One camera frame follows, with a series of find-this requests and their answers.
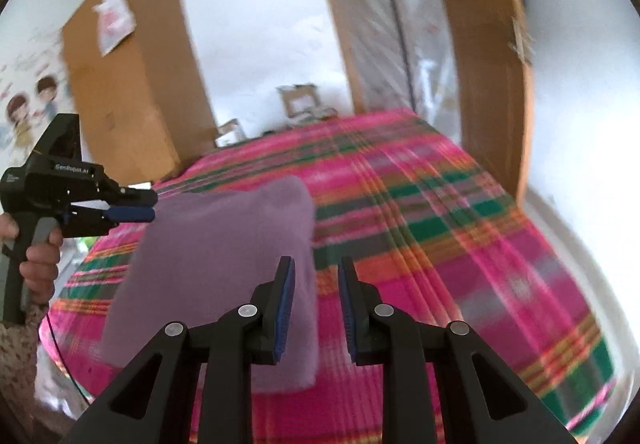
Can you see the brass door lock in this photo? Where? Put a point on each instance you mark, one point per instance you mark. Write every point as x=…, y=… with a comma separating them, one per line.
x=521, y=43

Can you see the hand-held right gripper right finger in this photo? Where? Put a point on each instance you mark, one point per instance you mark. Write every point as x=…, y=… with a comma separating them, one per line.
x=347, y=314

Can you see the person's left forearm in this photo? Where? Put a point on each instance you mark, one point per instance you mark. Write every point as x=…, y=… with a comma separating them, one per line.
x=15, y=354

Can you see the grey plastic parcels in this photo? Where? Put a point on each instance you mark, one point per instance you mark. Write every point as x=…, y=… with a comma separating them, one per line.
x=315, y=115

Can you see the brown cardboard box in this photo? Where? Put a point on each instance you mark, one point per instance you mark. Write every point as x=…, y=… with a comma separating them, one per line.
x=299, y=100

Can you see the small white box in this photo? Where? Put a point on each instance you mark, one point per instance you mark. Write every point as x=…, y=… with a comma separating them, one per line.
x=230, y=134

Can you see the wooden wardrobe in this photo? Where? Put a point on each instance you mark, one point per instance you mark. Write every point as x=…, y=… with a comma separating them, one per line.
x=140, y=99

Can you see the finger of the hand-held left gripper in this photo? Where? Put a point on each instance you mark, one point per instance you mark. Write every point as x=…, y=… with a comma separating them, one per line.
x=132, y=197
x=130, y=215

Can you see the person's left hand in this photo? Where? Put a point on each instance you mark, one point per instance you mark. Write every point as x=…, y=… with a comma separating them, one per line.
x=42, y=269

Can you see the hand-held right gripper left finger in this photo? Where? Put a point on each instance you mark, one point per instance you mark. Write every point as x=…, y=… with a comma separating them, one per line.
x=284, y=309

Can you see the door frame with plastic curtain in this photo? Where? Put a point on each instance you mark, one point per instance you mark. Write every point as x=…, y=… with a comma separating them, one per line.
x=390, y=24

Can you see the plaid bed sheet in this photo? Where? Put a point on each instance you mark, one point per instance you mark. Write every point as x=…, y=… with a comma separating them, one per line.
x=425, y=249

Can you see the wooden door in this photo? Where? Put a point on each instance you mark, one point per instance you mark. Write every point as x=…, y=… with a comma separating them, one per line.
x=490, y=74

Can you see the cartoon wall poster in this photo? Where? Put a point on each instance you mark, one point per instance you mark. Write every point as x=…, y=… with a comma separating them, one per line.
x=25, y=109

